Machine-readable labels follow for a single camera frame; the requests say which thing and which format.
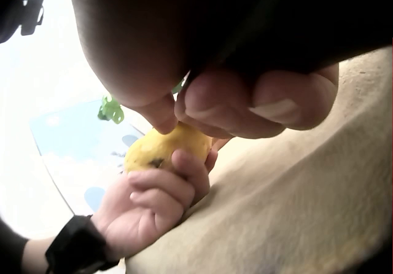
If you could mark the person's right hand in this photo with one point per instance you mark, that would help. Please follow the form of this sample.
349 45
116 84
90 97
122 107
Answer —
190 34

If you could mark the person's left hand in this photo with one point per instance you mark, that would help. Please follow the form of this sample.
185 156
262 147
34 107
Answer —
138 215

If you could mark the person's left fingers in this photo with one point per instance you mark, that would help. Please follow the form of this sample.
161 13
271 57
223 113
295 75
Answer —
187 178

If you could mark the person's right thumb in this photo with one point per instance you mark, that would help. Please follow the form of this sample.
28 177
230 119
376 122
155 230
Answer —
155 111

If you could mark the person's right fingers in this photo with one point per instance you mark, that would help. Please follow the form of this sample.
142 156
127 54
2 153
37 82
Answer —
245 102

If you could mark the yellow potato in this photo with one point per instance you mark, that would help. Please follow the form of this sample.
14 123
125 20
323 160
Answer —
159 148

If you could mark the green peeler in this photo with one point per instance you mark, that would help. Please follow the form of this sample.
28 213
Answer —
110 111

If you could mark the blue cloud print mat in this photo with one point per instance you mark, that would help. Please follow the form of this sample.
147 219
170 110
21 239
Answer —
76 151

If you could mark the black wrist band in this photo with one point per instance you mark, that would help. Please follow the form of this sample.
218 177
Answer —
79 246

